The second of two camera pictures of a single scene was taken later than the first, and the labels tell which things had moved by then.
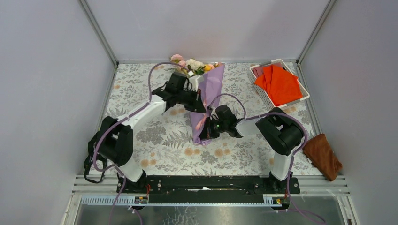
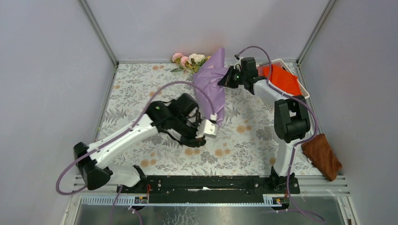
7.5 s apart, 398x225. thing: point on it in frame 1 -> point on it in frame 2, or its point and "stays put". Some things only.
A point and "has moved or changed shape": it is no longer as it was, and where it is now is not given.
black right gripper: x=208 y=132 -> x=226 y=81
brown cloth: x=317 y=149 stays put
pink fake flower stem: x=178 y=59 stays put
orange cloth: x=282 y=86 stays put
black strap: x=89 y=158 has moved or changed shape
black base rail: x=208 y=189 stays put
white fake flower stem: x=197 y=66 -> x=198 y=59
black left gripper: x=195 y=105 -> x=196 y=123
